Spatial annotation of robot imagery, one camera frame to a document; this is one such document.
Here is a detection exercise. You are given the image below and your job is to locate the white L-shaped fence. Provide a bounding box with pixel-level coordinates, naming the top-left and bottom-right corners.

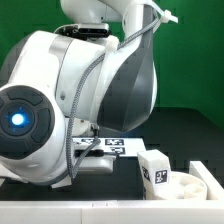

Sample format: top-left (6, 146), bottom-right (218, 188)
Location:
top-left (0, 161), bottom-right (224, 224)

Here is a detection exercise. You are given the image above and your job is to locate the white marker sheet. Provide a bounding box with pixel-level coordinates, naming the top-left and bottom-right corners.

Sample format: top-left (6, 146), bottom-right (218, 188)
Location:
top-left (73, 138), bottom-right (146, 157)

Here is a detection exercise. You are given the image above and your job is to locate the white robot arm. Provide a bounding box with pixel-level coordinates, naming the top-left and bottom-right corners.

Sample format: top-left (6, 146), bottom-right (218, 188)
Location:
top-left (0, 0), bottom-right (178, 187)

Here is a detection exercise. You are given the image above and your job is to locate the black camera stand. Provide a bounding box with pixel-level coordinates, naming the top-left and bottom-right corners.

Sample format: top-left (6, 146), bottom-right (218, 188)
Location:
top-left (54, 23), bottom-right (111, 40)

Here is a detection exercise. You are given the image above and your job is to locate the white round stool seat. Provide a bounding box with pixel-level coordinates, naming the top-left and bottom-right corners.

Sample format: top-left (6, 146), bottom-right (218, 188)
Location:
top-left (143, 171), bottom-right (207, 200)

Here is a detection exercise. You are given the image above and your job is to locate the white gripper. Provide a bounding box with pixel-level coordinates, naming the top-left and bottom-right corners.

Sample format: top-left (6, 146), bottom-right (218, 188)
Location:
top-left (72, 148), bottom-right (116, 174)

